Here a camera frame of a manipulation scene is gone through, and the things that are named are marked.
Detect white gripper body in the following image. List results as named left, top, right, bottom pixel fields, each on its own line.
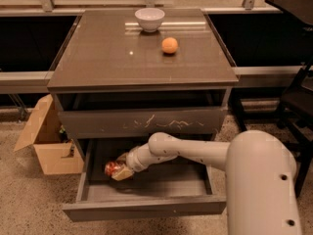
left=126, top=147, right=147, bottom=172

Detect red coke can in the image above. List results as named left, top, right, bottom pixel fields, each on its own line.
left=105, top=161, right=124, bottom=177

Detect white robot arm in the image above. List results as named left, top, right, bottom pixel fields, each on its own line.
left=105, top=130, right=302, bottom=235

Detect scratched grey top drawer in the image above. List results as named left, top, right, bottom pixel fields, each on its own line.
left=59, top=107, right=227, bottom=139

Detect open grey middle drawer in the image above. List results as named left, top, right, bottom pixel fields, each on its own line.
left=63, top=137, right=226, bottom=221

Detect grey drawer cabinet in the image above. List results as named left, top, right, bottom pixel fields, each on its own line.
left=47, top=8, right=240, bottom=222

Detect open cardboard box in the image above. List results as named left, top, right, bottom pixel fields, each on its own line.
left=14, top=95, right=84, bottom=175

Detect orange fruit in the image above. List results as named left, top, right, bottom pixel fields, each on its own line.
left=161, top=37, right=178, bottom=54

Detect white ceramic bowl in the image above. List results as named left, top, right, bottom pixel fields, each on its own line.
left=135, top=8, right=165, bottom=32

